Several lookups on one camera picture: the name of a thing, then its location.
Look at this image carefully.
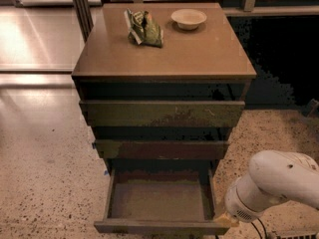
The green crumpled chip bag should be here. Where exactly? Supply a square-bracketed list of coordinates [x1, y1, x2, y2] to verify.
[124, 9, 163, 48]

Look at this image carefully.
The brown drawer cabinet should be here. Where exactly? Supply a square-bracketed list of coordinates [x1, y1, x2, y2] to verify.
[72, 3, 256, 169]

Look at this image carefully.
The black cable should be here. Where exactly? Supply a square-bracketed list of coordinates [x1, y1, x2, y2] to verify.
[249, 218, 269, 239]

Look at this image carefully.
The drawer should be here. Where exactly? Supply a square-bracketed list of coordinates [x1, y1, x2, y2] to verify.
[80, 101, 245, 127]
[95, 168, 230, 238]
[94, 139, 229, 160]

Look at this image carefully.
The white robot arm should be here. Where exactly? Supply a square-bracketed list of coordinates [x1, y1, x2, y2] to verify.
[213, 150, 319, 226]

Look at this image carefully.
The white bowl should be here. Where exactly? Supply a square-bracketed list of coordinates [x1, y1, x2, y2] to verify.
[171, 9, 206, 31]

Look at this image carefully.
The floor vent grille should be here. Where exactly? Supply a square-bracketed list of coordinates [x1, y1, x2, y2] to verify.
[268, 230, 319, 239]

